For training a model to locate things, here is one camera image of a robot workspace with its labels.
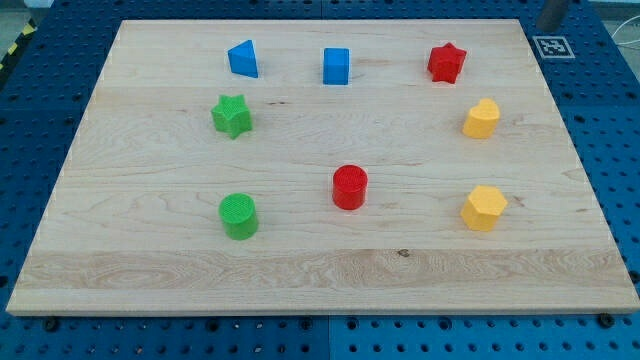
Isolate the green star block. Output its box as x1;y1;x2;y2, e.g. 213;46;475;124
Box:
211;95;253;139

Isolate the red star block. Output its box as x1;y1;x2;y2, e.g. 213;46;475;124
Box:
427;42;467;84

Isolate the wooden board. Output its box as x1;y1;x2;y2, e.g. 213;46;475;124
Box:
7;19;639;316

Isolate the red cylinder block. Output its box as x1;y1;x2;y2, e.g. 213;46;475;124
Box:
332;164;368;210

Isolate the green cylinder block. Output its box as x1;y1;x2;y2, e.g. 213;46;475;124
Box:
218;193;259;240

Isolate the blue cube block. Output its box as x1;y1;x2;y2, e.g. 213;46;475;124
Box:
323;48;350;85

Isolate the blue triangle block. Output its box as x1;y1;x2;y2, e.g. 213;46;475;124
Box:
227;40;259;78

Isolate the yellow hexagon block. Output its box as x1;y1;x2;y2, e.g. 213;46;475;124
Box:
460;185;508;232

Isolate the yellow heart block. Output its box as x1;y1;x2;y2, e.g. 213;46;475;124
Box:
462;98;501;139

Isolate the white fiducial marker tag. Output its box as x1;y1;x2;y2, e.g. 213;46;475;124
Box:
533;36;575;59

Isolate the black bolt left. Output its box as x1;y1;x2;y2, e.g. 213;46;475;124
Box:
42;317;60;332

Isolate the black bolt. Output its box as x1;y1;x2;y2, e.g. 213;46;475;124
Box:
597;313;616;329
42;317;60;332

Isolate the black bolt right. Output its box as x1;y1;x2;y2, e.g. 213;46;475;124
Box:
597;313;616;329

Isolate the white cable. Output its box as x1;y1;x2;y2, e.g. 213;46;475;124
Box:
610;14;640;49

